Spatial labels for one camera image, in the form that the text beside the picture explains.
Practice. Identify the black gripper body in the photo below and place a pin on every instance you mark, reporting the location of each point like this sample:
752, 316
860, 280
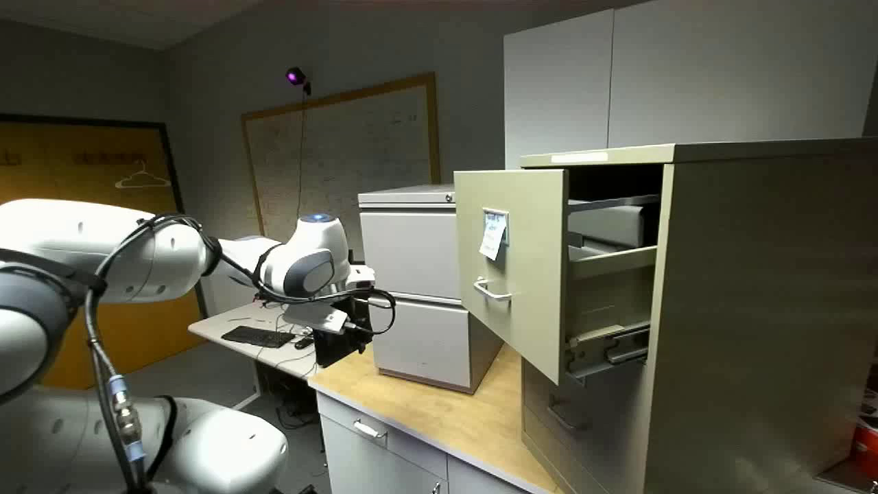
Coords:
340, 346

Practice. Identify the beige cabinet drawer with label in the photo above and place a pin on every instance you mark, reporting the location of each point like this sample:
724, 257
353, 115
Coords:
529, 320

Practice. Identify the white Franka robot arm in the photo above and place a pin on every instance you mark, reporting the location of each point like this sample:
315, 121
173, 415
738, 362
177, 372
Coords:
55, 236

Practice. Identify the white desk drawer unit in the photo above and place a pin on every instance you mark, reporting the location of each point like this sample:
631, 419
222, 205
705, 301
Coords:
366, 457

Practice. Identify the gray lateral file cabinet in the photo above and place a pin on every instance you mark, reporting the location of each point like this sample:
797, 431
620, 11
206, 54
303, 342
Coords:
413, 249

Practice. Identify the white paper drawer label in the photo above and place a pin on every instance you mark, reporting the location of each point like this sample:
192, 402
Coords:
495, 236

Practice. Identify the gray box in drawer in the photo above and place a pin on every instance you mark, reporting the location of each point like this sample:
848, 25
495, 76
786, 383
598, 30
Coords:
612, 221

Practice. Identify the beige file cabinet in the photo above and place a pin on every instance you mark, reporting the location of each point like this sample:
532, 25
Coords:
759, 320

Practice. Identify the white tall storage cabinet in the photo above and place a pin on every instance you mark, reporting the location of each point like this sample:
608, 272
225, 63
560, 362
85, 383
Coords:
686, 84

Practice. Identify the black keyboard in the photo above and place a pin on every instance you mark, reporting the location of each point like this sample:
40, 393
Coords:
258, 335

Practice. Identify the wood framed whiteboard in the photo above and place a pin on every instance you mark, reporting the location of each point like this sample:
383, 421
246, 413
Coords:
366, 146

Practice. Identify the red container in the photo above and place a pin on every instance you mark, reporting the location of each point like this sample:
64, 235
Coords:
866, 449

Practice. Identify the small camera with purple light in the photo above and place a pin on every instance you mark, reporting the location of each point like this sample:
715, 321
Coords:
296, 78

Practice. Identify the yellow door with black frame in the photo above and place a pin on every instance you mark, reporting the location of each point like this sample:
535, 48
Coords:
55, 166

